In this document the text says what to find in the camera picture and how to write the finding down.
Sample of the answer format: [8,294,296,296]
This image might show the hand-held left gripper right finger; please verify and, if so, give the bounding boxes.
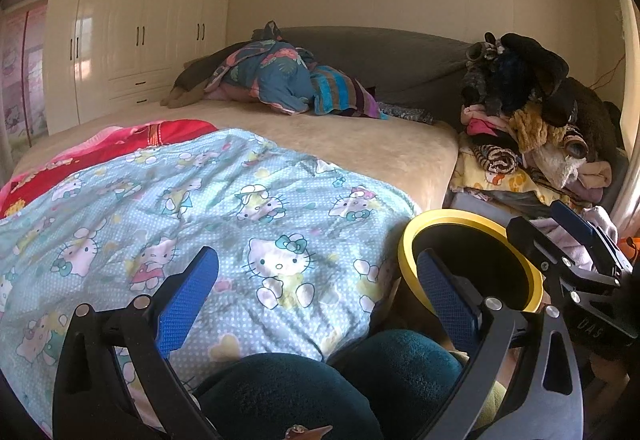
[416,248,584,440]

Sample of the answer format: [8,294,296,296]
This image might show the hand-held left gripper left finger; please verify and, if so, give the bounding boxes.
[52,246,221,440]

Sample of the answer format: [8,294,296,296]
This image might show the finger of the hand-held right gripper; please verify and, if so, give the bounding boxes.
[550,200,634,279]
[506,216,577,289]

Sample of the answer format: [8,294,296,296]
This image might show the yellow-rimmed black bin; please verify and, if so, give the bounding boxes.
[398,208,545,317]

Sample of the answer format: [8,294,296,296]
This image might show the pale pink cloth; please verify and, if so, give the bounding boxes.
[529,206,622,271]

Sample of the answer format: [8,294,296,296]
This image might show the yellow cartoon blanket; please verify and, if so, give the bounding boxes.
[456,146,567,207]

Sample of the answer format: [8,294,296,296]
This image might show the grey storage ottoman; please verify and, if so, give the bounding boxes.
[444,191,557,227]

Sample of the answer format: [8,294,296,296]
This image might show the zebra striped cloth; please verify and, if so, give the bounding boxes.
[471,144,519,177]

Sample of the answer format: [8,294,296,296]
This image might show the yellow knitted garment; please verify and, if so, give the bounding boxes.
[509,101,569,154]

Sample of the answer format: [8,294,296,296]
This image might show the brown fuzzy blanket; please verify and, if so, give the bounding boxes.
[564,76,622,167]

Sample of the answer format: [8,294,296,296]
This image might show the light blue cartoon blanket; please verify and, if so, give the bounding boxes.
[0,128,422,439]

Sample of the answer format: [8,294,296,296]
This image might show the pink clothing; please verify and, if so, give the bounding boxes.
[461,104,517,137]

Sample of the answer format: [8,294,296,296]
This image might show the person's legs in teal pants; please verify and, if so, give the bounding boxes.
[191,329,464,440]

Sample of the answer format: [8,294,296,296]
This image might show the red blanket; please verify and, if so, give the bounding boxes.
[0,118,220,221]

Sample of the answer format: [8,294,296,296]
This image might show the dark patterned cloth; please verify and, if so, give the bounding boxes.
[376,102,436,127]

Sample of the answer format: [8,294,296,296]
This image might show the beige bed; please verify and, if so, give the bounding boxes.
[10,96,462,221]

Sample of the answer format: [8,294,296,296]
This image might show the brown cloth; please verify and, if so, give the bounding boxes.
[160,54,237,111]

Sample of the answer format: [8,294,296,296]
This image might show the striped blanket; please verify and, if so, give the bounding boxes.
[309,64,389,121]

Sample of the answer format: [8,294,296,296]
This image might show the grey headboard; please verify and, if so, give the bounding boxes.
[276,26,477,127]

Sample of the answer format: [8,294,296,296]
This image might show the blue floral quilt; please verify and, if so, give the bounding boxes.
[204,21,322,114]

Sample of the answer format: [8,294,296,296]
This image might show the pink cartoon door curtain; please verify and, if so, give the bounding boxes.
[0,1,49,157]

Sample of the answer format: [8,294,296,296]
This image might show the white wardrobe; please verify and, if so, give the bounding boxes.
[10,0,237,137]

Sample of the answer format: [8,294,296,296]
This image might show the red string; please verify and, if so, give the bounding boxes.
[584,54,627,91]

